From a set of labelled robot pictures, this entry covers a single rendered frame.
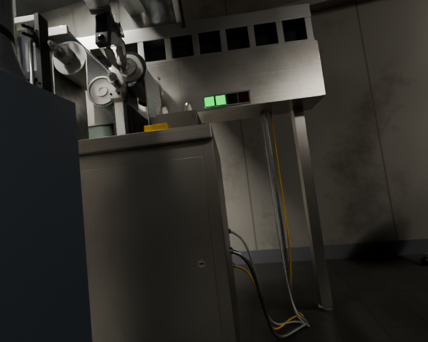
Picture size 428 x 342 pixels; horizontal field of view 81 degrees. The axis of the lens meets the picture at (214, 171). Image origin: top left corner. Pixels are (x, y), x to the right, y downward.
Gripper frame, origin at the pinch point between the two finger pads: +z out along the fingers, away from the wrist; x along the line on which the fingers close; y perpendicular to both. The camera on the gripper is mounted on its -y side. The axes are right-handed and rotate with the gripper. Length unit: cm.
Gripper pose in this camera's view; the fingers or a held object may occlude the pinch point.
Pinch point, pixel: (120, 67)
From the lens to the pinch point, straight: 112.9
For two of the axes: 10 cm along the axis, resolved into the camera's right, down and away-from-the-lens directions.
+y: -0.5, -7.1, 7.0
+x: -9.9, 1.2, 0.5
